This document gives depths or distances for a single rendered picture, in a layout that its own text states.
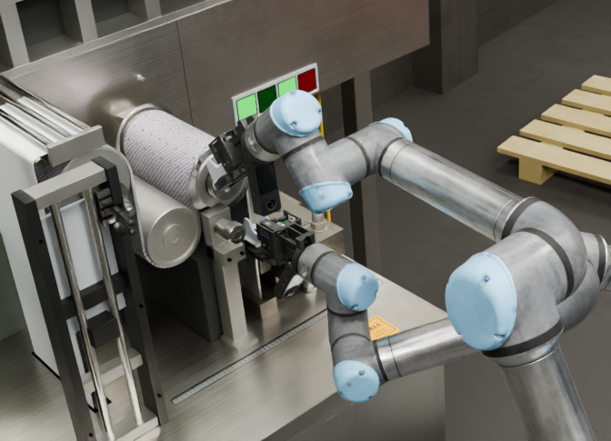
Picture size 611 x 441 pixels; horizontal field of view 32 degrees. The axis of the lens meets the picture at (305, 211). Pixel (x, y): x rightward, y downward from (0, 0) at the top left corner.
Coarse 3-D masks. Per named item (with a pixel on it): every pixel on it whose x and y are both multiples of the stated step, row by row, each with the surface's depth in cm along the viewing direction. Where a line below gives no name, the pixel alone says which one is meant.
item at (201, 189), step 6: (210, 156) 194; (216, 162) 195; (204, 168) 193; (198, 174) 193; (204, 174) 194; (198, 180) 194; (204, 180) 194; (198, 186) 194; (204, 186) 195; (198, 192) 195; (204, 192) 195; (240, 192) 201; (204, 198) 196; (210, 198) 197; (234, 198) 201; (210, 204) 197; (216, 204) 199; (228, 204) 201
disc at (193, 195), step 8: (208, 152) 193; (200, 160) 193; (192, 168) 192; (192, 176) 193; (192, 184) 193; (248, 184) 203; (192, 192) 194; (192, 200) 195; (200, 200) 196; (200, 208) 197; (208, 208) 198
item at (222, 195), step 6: (210, 180) 194; (210, 186) 194; (234, 186) 198; (240, 186) 199; (210, 192) 195; (216, 192) 195; (222, 192) 196; (228, 192) 197; (234, 192) 198; (216, 198) 196; (222, 198) 197; (228, 198) 198
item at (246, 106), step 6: (252, 96) 238; (240, 102) 237; (246, 102) 238; (252, 102) 239; (240, 108) 237; (246, 108) 239; (252, 108) 240; (240, 114) 238; (246, 114) 239; (252, 114) 240
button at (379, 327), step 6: (372, 318) 210; (378, 318) 210; (372, 324) 209; (378, 324) 208; (384, 324) 208; (390, 324) 208; (372, 330) 207; (378, 330) 207; (384, 330) 207; (390, 330) 206; (396, 330) 206; (372, 336) 205; (378, 336) 205; (384, 336) 205
